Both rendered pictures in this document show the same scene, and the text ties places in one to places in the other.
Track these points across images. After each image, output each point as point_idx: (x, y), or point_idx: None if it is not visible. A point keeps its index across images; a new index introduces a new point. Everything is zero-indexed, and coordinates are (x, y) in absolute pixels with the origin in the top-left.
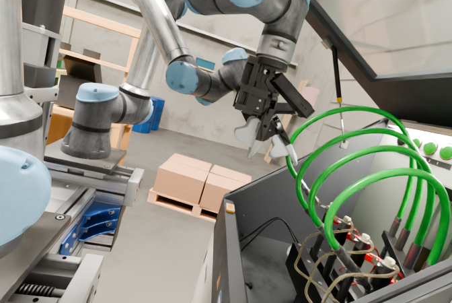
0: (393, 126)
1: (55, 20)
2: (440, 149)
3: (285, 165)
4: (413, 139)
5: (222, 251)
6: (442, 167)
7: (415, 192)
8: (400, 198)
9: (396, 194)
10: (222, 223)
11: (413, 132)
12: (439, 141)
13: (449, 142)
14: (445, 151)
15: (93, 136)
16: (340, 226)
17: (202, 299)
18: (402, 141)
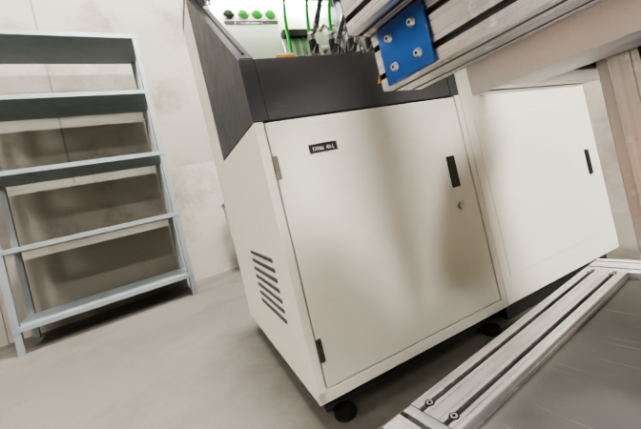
0: (208, 4)
1: None
2: (264, 12)
3: (214, 27)
4: (240, 9)
5: (358, 64)
6: (273, 24)
7: (307, 24)
8: (259, 56)
9: (254, 55)
10: (309, 67)
11: (234, 6)
12: (258, 8)
13: (266, 7)
14: (271, 11)
15: None
16: (333, 36)
17: (356, 149)
18: (232, 13)
